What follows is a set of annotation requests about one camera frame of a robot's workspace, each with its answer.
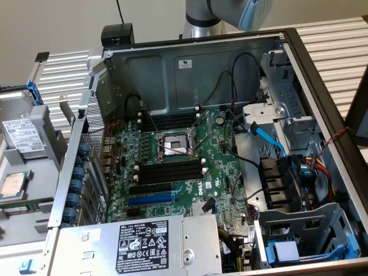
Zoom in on short black expansion slot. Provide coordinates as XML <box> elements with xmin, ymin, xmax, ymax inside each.
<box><xmin>125</xmin><ymin>207</ymin><xmax>142</xmax><ymax>219</ymax></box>

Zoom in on grey power supply unit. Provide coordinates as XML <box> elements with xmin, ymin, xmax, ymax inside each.
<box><xmin>43</xmin><ymin>213</ymin><xmax>224</xmax><ymax>276</ymax></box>

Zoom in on black plastic fan duct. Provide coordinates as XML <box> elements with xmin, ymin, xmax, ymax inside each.
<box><xmin>258</xmin><ymin>156</ymin><xmax>298</xmax><ymax>212</ymax></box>

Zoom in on black wire plug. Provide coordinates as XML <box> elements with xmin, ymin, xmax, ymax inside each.
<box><xmin>202</xmin><ymin>197</ymin><xmax>217</xmax><ymax>214</ymax></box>

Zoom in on silver hard disk white label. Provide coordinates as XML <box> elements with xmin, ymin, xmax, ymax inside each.
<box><xmin>0</xmin><ymin>89</ymin><xmax>48</xmax><ymax>159</ymax></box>

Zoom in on black RAM slot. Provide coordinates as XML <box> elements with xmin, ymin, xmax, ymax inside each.
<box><xmin>140</xmin><ymin>121</ymin><xmax>199</xmax><ymax>133</ymax></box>
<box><xmin>139</xmin><ymin>109</ymin><xmax>200</xmax><ymax>120</ymax></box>
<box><xmin>140</xmin><ymin>117</ymin><xmax>199</xmax><ymax>129</ymax></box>
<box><xmin>135</xmin><ymin>168</ymin><xmax>207</xmax><ymax>181</ymax></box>
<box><xmin>136</xmin><ymin>163</ymin><xmax>206</xmax><ymax>175</ymax></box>
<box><xmin>135</xmin><ymin>172</ymin><xmax>208</xmax><ymax>186</ymax></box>
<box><xmin>136</xmin><ymin>159</ymin><xmax>205</xmax><ymax>171</ymax></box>
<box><xmin>139</xmin><ymin>113</ymin><xmax>200</xmax><ymax>124</ymax></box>

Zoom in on yellow red black power wires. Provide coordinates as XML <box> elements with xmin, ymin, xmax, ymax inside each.
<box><xmin>304</xmin><ymin>154</ymin><xmax>338</xmax><ymax>204</ymax></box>

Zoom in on grey metal disk bay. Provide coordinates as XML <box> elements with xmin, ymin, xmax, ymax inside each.
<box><xmin>252</xmin><ymin>202</ymin><xmax>362</xmax><ymax>271</ymax></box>

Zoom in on silver CPU socket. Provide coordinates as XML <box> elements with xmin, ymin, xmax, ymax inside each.
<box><xmin>154</xmin><ymin>128</ymin><xmax>201</xmax><ymax>164</ymax></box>

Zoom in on long blue expansion slot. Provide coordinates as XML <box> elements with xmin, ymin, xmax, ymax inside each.
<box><xmin>127</xmin><ymin>193</ymin><xmax>176</xmax><ymax>206</ymax></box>

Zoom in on black box device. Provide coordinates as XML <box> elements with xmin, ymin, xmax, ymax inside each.
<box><xmin>101</xmin><ymin>23</ymin><xmax>136</xmax><ymax>49</ymax></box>

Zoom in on black wire arc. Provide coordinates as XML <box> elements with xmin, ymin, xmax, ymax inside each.
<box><xmin>231</xmin><ymin>51</ymin><xmax>263</xmax><ymax>109</ymax></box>
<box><xmin>200</xmin><ymin>70</ymin><xmax>239</xmax><ymax>108</ymax></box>

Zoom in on blue expansion card retainer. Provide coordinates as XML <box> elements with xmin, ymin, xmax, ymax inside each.
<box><xmin>59</xmin><ymin>142</ymin><xmax>91</xmax><ymax>229</ymax></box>

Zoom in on steel socket cover frame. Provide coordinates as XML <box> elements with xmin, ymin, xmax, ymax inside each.
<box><xmin>189</xmin><ymin>110</ymin><xmax>216</xmax><ymax>154</ymax></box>

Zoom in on silver CPU chip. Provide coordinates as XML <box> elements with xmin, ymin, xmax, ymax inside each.
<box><xmin>0</xmin><ymin>171</ymin><xmax>33</xmax><ymax>200</ymax></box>

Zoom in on blue plastic disk carrier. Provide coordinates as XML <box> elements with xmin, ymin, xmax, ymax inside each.
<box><xmin>266</xmin><ymin>234</ymin><xmax>362</xmax><ymax>267</ymax></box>

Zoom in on power supply wire bundle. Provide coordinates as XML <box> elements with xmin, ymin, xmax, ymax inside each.
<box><xmin>217</xmin><ymin>225</ymin><xmax>251</xmax><ymax>273</ymax></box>

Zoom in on thin black cable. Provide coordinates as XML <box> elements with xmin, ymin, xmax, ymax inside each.
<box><xmin>114</xmin><ymin>0</ymin><xmax>127</xmax><ymax>25</ymax></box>

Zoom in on black wire over motherboard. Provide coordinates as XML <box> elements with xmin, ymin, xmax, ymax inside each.
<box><xmin>223</xmin><ymin>110</ymin><xmax>262</xmax><ymax>172</ymax></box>
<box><xmin>229</xmin><ymin>177</ymin><xmax>265</xmax><ymax>202</ymax></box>

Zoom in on long black expansion slot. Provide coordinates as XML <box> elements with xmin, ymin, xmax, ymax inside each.
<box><xmin>128</xmin><ymin>182</ymin><xmax>174</xmax><ymax>196</ymax></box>

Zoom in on black wire loop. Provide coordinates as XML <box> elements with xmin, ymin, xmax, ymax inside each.
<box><xmin>124</xmin><ymin>93</ymin><xmax>144</xmax><ymax>123</ymax></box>

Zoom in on open metal PC case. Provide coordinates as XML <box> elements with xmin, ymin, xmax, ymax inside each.
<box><xmin>43</xmin><ymin>27</ymin><xmax>368</xmax><ymax>276</ymax></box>

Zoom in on grey parts rack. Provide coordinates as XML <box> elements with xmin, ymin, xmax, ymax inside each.
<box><xmin>0</xmin><ymin>105</ymin><xmax>68</xmax><ymax>250</ymax></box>

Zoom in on metal card bracket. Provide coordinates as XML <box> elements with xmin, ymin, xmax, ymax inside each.
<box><xmin>58</xmin><ymin>96</ymin><xmax>76</xmax><ymax>127</ymax></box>

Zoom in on blue disk carrier rail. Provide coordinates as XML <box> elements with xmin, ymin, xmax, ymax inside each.
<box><xmin>0</xmin><ymin>79</ymin><xmax>44</xmax><ymax>106</ymax></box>

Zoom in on red black twisted wire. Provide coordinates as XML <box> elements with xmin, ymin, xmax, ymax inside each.
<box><xmin>317</xmin><ymin>126</ymin><xmax>351</xmax><ymax>159</ymax></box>
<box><xmin>87</xmin><ymin>120</ymin><xmax>121</xmax><ymax>135</ymax></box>

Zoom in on green RAM stick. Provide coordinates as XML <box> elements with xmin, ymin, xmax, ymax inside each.
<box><xmin>0</xmin><ymin>197</ymin><xmax>55</xmax><ymax>214</ymax></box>

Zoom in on blue plastic latch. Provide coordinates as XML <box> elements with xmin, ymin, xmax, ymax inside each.
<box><xmin>19</xmin><ymin>258</ymin><xmax>37</xmax><ymax>275</ymax></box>

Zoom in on thin steel locking lever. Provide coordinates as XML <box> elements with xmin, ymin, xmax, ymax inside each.
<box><xmin>156</xmin><ymin>143</ymin><xmax>195</xmax><ymax>158</ymax></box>
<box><xmin>143</xmin><ymin>103</ymin><xmax>160</xmax><ymax>135</ymax></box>

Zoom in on silver finned heatsink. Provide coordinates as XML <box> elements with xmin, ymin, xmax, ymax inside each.
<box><xmin>190</xmin><ymin>201</ymin><xmax>217</xmax><ymax>217</ymax></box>

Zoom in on blue flat data wire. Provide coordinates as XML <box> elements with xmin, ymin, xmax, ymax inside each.
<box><xmin>249</xmin><ymin>121</ymin><xmax>289</xmax><ymax>158</ymax></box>
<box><xmin>290</xmin><ymin>156</ymin><xmax>313</xmax><ymax>189</ymax></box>

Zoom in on silver disk bay bracket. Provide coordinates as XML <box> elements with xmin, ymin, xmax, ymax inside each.
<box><xmin>242</xmin><ymin>102</ymin><xmax>289</xmax><ymax>135</ymax></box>

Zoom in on green Dell motherboard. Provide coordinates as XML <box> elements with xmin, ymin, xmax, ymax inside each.
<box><xmin>103</xmin><ymin>106</ymin><xmax>258</xmax><ymax>273</ymax></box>

